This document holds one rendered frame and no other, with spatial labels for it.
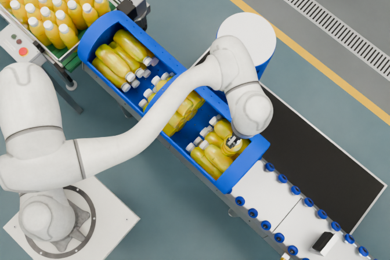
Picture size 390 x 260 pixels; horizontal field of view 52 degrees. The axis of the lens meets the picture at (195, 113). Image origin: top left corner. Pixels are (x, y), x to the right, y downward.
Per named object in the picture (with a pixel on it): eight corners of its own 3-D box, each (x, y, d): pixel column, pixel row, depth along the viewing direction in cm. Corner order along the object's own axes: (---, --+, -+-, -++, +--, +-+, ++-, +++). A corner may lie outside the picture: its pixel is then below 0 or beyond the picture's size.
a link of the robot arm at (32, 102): (20, 202, 154) (9, 148, 160) (63, 191, 160) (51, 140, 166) (-5, 140, 86) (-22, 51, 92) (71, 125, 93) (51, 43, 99)
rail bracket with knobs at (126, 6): (126, 28, 201) (122, 18, 191) (115, 19, 202) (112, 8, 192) (140, 15, 203) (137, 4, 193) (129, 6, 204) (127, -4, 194)
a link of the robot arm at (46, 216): (39, 247, 153) (15, 249, 132) (29, 201, 158) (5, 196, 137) (80, 233, 155) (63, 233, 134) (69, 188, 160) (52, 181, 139)
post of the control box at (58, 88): (79, 114, 281) (24, 59, 185) (75, 111, 282) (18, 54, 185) (83, 110, 282) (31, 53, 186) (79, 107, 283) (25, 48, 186)
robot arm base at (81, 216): (70, 259, 158) (66, 260, 152) (28, 226, 161) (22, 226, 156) (99, 220, 162) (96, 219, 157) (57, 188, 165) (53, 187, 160)
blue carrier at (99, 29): (220, 198, 175) (230, 191, 148) (83, 69, 189) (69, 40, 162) (262, 152, 182) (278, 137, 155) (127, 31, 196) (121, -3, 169)
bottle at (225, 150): (241, 145, 164) (248, 137, 146) (231, 160, 162) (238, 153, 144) (226, 136, 165) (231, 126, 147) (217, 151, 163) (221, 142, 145)
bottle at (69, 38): (68, 53, 197) (56, 37, 179) (67, 40, 199) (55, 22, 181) (82, 51, 197) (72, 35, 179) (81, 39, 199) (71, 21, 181)
